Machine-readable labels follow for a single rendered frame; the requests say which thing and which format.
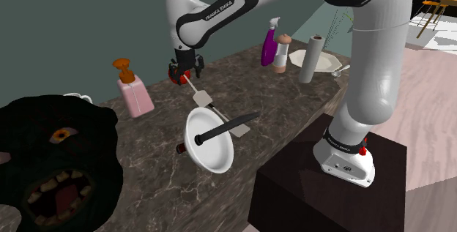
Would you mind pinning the brown topped pepper mill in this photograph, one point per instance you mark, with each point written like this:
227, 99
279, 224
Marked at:
281, 54

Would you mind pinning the pink soap dispenser orange pump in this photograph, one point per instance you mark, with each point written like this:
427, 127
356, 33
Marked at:
135, 97

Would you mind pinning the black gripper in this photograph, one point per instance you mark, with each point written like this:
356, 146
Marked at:
185, 59

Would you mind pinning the white bowl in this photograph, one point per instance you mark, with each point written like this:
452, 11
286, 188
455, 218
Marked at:
210, 152

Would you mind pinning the dark robot stand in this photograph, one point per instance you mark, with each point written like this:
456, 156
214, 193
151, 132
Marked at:
321, 195

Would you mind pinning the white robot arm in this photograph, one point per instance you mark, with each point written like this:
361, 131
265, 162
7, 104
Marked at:
378, 63

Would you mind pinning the red tomato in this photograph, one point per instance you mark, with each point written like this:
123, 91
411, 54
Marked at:
185, 78

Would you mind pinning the purple spray bottle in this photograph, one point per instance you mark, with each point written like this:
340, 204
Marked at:
268, 51

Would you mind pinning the wooden table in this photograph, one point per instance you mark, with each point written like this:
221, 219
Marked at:
446, 1

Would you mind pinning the grey paper towel roll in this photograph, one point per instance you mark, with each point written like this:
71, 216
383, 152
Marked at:
311, 60

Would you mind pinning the silver spoon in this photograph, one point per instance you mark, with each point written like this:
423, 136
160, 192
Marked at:
339, 71

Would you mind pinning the white cup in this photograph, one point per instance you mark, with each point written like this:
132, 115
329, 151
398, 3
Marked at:
81, 96

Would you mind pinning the dark red knob-ended object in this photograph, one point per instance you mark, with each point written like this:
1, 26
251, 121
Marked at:
180, 148

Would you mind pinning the white octagonal plate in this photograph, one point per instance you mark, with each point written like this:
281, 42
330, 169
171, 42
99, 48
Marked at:
326, 61

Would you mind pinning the black knife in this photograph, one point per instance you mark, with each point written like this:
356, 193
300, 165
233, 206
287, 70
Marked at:
228, 126

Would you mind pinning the black monster head figure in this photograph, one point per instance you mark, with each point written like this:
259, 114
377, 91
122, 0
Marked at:
50, 160

